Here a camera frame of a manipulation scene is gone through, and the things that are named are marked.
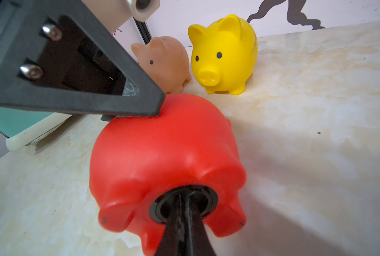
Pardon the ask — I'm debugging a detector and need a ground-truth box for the red piggy bank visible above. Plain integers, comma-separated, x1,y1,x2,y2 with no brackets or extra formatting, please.
89,94,246,256

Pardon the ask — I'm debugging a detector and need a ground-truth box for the yellow piggy bank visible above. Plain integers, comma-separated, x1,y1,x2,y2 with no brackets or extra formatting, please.
188,15,258,95

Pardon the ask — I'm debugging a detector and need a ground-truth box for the mint green chrome toaster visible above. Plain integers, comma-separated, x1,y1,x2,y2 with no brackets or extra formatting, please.
0,107,71,151

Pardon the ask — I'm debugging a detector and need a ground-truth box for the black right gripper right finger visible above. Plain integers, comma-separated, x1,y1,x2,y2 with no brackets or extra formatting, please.
185,195,216,256

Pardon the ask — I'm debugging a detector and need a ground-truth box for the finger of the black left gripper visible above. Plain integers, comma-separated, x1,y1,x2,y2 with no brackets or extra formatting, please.
0,1,165,117

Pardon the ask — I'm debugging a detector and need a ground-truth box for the pink piggy bank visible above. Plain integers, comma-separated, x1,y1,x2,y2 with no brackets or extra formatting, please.
130,36,192,94

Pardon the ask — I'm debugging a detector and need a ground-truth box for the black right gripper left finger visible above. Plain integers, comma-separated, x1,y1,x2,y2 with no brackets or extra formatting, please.
155,195,182,256

